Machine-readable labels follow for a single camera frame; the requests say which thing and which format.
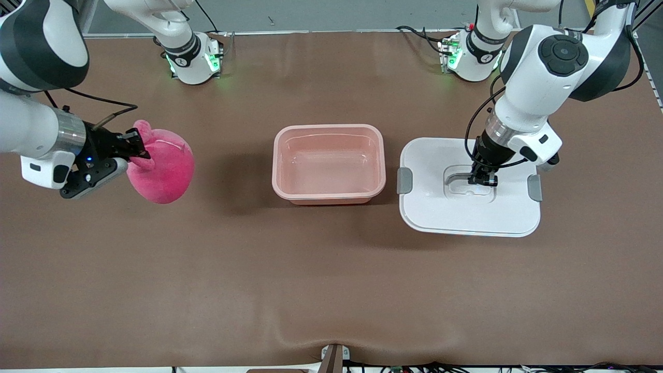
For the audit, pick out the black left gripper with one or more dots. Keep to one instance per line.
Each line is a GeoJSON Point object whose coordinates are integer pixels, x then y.
{"type": "Point", "coordinates": [487, 152]}

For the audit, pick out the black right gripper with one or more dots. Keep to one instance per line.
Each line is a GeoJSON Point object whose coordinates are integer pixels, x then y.
{"type": "Point", "coordinates": [102, 143]}

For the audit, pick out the pink plush toy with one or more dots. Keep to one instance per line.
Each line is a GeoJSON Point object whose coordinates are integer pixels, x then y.
{"type": "Point", "coordinates": [166, 171]}

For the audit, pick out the white box lid grey clips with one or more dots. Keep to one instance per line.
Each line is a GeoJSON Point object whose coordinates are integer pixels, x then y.
{"type": "Point", "coordinates": [466, 212]}

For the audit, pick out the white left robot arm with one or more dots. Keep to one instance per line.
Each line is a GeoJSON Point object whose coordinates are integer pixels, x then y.
{"type": "Point", "coordinates": [528, 88]}

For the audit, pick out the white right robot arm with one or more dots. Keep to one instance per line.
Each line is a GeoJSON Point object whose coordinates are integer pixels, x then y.
{"type": "Point", "coordinates": [26, 129]}

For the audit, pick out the pink translucent plastic box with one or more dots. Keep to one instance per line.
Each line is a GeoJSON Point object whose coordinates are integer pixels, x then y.
{"type": "Point", "coordinates": [331, 171]}

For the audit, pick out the brown table mat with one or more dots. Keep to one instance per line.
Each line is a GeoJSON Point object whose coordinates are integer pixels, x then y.
{"type": "Point", "coordinates": [331, 269]}

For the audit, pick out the white table edge rail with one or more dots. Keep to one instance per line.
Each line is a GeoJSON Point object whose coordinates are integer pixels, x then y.
{"type": "Point", "coordinates": [657, 94]}

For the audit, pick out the aluminium frame post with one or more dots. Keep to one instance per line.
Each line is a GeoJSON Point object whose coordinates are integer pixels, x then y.
{"type": "Point", "coordinates": [647, 10]}

